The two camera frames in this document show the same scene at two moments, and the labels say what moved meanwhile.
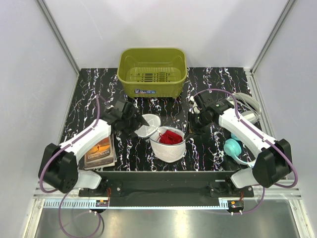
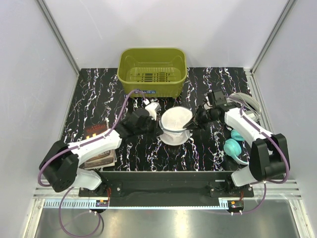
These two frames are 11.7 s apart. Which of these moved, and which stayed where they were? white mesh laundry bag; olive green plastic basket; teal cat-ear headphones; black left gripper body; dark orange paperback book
Moved: white mesh laundry bag; black left gripper body
Stayed: dark orange paperback book; teal cat-ear headphones; olive green plastic basket
